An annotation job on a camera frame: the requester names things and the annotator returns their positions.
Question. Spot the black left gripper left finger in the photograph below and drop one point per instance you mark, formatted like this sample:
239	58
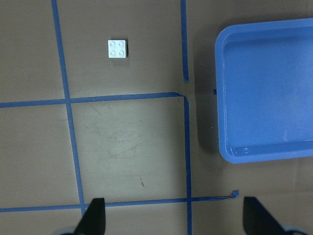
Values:
93	221

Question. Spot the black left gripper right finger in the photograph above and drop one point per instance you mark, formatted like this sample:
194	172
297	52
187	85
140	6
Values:
258	221

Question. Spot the white block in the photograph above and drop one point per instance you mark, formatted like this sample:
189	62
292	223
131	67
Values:
117	49

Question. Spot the blue plastic tray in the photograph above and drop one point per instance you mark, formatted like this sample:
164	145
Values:
264	79

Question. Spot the brown paper table cover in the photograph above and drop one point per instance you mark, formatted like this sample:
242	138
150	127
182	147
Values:
140	131

